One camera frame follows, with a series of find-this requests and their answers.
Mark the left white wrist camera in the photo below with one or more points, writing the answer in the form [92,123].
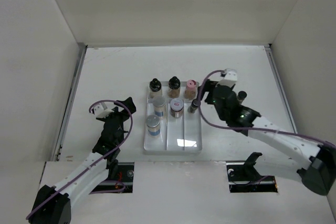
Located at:
[101,110]

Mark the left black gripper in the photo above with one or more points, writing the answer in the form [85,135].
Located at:
[122,113]

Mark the white divided organizer tray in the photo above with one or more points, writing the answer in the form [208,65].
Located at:
[179,136]

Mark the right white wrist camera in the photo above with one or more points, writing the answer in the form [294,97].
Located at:
[229,77]

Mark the black cap brown spice bottle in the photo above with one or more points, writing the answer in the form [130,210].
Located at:
[174,86]

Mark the blue label silver lid jar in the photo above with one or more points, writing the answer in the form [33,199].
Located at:
[159,104]

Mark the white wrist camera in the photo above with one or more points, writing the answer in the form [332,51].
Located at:
[101,110]
[229,77]

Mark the black cap white spice bottle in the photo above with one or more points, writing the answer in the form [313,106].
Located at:
[155,87]

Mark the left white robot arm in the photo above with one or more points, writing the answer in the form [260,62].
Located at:
[53,204]

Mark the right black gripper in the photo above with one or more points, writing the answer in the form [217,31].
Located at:
[210,86]

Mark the small dark slim bottle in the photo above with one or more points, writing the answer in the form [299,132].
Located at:
[194,106]

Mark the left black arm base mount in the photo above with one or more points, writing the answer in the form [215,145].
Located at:
[116,171]

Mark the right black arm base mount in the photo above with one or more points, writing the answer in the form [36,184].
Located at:
[247,171]

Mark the red label silver lid jar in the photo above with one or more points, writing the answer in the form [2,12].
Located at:
[176,107]

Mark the pink cap spice bottle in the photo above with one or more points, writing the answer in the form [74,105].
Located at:
[190,90]

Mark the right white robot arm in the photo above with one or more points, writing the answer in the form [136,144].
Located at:
[315,157]

